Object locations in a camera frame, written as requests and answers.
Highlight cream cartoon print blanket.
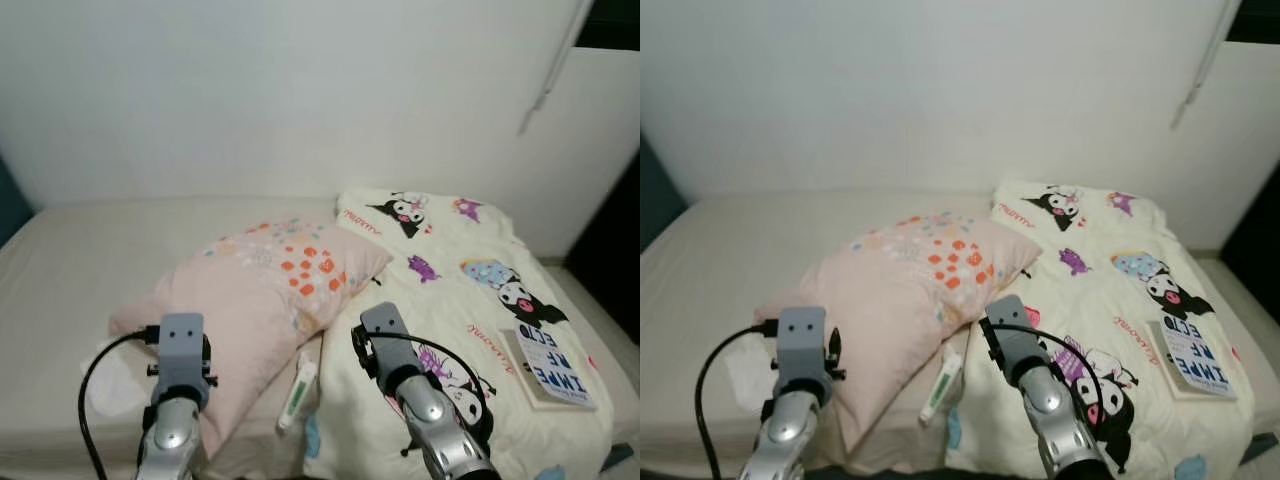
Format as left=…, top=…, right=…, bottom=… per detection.
left=300, top=188, right=616, bottom=480
left=945, top=180, right=1256, bottom=480

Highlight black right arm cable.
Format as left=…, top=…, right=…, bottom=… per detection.
left=985, top=322, right=1106, bottom=431
left=365, top=330, right=493, bottom=456

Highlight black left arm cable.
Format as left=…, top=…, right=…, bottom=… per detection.
left=78, top=328, right=161, bottom=480
left=695, top=322, right=779, bottom=480

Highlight white green tube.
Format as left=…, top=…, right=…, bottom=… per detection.
left=918, top=352, right=963, bottom=423
left=277, top=358, right=319, bottom=433

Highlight pink dotted pillow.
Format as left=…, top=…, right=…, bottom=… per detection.
left=755, top=210, right=1043, bottom=453
left=108, top=218, right=393, bottom=461

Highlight bed mattress cream sheet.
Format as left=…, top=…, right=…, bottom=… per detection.
left=640, top=190, right=1280, bottom=480
left=0, top=195, right=641, bottom=480

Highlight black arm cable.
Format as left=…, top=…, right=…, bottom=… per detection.
left=365, top=330, right=493, bottom=456
left=78, top=328, right=161, bottom=480
left=985, top=322, right=1106, bottom=431
left=695, top=322, right=779, bottom=480

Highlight white blind wand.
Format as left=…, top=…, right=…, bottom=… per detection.
left=1170, top=0, right=1244, bottom=131
left=517, top=0, right=593, bottom=136

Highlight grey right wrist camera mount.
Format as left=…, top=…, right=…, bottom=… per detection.
left=985, top=295, right=1051, bottom=381
left=358, top=303, right=419, bottom=386

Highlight white paper tissue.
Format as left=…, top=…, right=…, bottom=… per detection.
left=85, top=340, right=151, bottom=416
left=725, top=345, right=776, bottom=411

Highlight dark window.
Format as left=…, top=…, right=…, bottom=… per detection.
left=1225, top=0, right=1280, bottom=44
left=575, top=0, right=641, bottom=51

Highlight white book blue letters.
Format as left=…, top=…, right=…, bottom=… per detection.
left=500, top=318, right=598, bottom=413
left=1148, top=315, right=1239, bottom=401

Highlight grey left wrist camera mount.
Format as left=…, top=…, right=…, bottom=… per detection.
left=773, top=307, right=830, bottom=401
left=155, top=313, right=209, bottom=406

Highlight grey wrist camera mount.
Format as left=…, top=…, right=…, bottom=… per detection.
left=155, top=313, right=209, bottom=406
left=773, top=307, right=830, bottom=401
left=985, top=295, right=1051, bottom=381
left=358, top=303, right=419, bottom=386

